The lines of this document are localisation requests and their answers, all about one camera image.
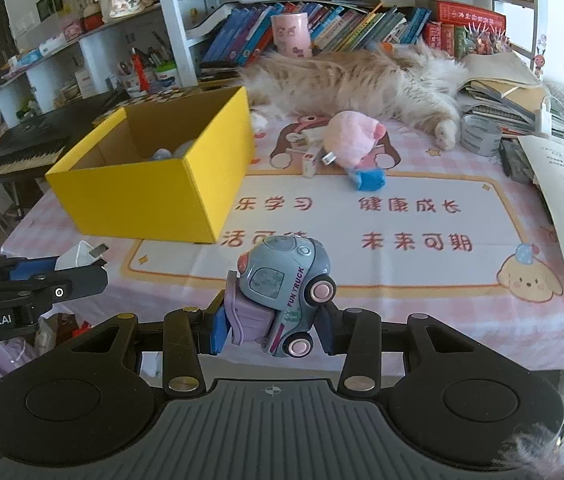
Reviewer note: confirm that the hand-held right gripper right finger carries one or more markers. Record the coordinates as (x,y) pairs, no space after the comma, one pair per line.
(329,332)

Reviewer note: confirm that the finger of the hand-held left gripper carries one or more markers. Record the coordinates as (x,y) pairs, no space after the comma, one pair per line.
(32,269)
(77,282)

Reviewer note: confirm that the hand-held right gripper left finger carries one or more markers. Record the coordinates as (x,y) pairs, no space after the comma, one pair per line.
(219,327)

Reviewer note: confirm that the white cube charger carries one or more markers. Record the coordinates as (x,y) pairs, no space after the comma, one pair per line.
(77,255)

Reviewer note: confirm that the grey purple toy truck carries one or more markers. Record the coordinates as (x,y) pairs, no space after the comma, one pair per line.
(282,280)

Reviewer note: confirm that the yellow cardboard box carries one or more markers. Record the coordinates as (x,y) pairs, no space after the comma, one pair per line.
(152,200)

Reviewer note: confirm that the pink checked tablecloth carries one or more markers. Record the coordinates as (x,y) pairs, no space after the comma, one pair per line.
(412,310)

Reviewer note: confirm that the black electronic keyboard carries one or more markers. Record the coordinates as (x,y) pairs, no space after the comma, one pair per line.
(27,150)

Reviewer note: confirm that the blue fuzzy toy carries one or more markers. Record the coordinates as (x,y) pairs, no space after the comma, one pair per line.
(369,180)

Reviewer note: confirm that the small white block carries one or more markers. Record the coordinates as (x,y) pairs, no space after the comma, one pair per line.
(308,165)

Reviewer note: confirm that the small white shelf box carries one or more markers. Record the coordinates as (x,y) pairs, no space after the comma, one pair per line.
(84,82)

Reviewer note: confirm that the pink plush toy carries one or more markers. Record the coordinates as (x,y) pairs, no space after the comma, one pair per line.
(352,135)

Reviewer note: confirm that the green lid jar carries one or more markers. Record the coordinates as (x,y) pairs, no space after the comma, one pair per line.
(167,76)

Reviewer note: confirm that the grey tape roll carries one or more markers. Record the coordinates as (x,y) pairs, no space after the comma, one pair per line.
(479,140)

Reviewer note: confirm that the fluffy orange cat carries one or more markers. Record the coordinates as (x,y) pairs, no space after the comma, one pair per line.
(352,85)

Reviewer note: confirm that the black pencil case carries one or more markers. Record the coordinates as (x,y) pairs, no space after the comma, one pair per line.
(514,160)

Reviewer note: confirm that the grey fluffy cat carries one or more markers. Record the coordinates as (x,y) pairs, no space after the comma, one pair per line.
(562,440)

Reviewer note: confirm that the white paper sheet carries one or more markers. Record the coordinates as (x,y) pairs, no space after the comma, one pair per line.
(557,200)

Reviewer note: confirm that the white shelf unit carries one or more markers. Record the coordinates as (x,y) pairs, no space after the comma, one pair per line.
(169,20)

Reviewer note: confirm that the row of leaning books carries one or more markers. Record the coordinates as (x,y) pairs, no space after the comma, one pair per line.
(242,35)

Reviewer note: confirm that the stack of notebooks and papers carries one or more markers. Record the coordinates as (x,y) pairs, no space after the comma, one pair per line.
(502,90)

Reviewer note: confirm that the pink cup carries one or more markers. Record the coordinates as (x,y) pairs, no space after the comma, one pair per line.
(291,35)

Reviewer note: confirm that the colourful spiky ornament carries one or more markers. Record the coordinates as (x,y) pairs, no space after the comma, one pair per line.
(487,40)

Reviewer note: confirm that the red book box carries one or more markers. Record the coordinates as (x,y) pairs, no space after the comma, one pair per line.
(467,14)

